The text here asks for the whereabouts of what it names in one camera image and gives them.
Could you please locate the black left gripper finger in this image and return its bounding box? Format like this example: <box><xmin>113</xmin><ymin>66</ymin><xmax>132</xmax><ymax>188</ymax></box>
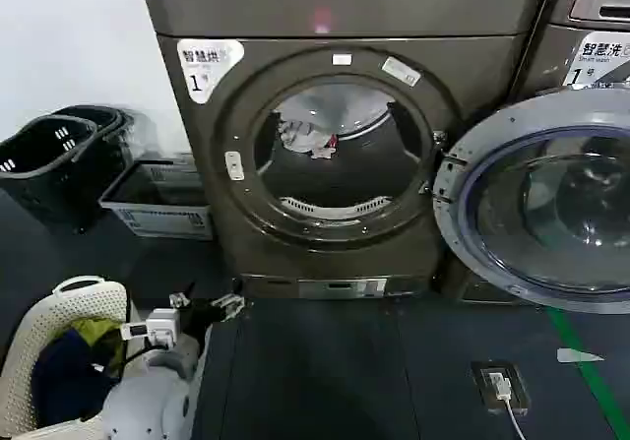
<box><xmin>168</xmin><ymin>284</ymin><xmax>197</xmax><ymax>309</ymax></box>
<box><xmin>211</xmin><ymin>292</ymin><xmax>246</xmax><ymax>320</ymax></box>

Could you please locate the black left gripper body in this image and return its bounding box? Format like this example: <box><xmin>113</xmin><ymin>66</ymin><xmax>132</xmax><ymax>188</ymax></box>
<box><xmin>179</xmin><ymin>297</ymin><xmax>223</xmax><ymax>339</ymax></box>

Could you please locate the white printed cardboard box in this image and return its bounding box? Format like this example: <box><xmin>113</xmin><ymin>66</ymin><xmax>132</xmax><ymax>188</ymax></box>
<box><xmin>98</xmin><ymin>153</ymin><xmax>216</xmax><ymax>241</ymax></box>

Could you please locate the yellow-green garment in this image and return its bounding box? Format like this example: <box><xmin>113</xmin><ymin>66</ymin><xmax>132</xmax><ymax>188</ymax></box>
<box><xmin>67</xmin><ymin>316</ymin><xmax>125</xmax><ymax>362</ymax></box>

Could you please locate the white perforated laundry basket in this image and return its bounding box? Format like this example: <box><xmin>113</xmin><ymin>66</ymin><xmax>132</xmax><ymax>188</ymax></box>
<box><xmin>0</xmin><ymin>275</ymin><xmax>131</xmax><ymax>437</ymax></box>

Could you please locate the dark blue garment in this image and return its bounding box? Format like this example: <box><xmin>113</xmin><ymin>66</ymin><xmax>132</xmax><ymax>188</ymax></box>
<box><xmin>32</xmin><ymin>329</ymin><xmax>125</xmax><ymax>427</ymax></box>

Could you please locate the white lint filter grille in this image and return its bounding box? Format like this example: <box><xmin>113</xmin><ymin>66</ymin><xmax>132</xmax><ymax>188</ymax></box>
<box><xmin>278</xmin><ymin>193</ymin><xmax>391</xmax><ymax>220</ymax></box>

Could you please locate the black plastic laundry basket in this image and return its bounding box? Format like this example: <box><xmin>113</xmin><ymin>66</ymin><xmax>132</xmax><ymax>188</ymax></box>
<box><xmin>0</xmin><ymin>114</ymin><xmax>100</xmax><ymax>227</ymax></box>
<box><xmin>50</xmin><ymin>105</ymin><xmax>135</xmax><ymax>188</ymax></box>

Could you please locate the white and red garment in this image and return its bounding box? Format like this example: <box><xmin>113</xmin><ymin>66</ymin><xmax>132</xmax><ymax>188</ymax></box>
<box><xmin>277</xmin><ymin>117</ymin><xmax>342</xmax><ymax>160</ymax></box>

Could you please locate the white number sticker on dryer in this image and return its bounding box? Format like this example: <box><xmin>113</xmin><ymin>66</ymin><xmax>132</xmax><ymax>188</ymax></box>
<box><xmin>176</xmin><ymin>37</ymin><xmax>246</xmax><ymax>106</ymax></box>

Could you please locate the white power plug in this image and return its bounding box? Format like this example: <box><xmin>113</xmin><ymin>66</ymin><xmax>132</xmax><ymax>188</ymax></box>
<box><xmin>483</xmin><ymin>367</ymin><xmax>514</xmax><ymax>403</ymax></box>

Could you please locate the grey dryer with open drum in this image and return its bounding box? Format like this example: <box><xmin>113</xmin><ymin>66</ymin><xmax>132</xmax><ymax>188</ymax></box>
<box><xmin>156</xmin><ymin>31</ymin><xmax>543</xmax><ymax>301</ymax></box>

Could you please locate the slanted white label on dryer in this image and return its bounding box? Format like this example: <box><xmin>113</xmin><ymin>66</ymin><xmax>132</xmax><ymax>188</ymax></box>
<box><xmin>380</xmin><ymin>56</ymin><xmax>423</xmax><ymax>88</ymax></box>

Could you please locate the floor power socket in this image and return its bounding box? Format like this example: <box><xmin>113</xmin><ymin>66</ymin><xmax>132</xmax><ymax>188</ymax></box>
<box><xmin>470</xmin><ymin>358</ymin><xmax>534</xmax><ymax>418</ymax></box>

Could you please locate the round glass dryer door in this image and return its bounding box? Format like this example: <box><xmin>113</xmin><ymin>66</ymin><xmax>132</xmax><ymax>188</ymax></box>
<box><xmin>431</xmin><ymin>94</ymin><xmax>630</xmax><ymax>314</ymax></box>

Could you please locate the white paper scrap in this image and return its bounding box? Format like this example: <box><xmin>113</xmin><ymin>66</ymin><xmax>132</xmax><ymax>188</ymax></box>
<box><xmin>556</xmin><ymin>346</ymin><xmax>606</xmax><ymax>364</ymax></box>

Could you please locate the grey washing machine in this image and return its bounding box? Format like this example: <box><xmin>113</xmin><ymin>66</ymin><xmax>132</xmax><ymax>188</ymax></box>
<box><xmin>504</xmin><ymin>22</ymin><xmax>630</xmax><ymax>308</ymax></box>

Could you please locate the white number sticker on washer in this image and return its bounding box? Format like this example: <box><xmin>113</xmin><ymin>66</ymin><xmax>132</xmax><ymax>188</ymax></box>
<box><xmin>564</xmin><ymin>34</ymin><xmax>630</xmax><ymax>90</ymax></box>

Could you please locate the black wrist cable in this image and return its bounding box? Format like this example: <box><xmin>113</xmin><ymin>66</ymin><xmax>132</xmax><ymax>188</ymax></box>
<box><xmin>90</xmin><ymin>339</ymin><xmax>155</xmax><ymax>377</ymax></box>

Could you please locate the white power cable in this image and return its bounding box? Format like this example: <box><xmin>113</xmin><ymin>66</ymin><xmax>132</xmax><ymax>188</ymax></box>
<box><xmin>500</xmin><ymin>396</ymin><xmax>532</xmax><ymax>440</ymax></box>

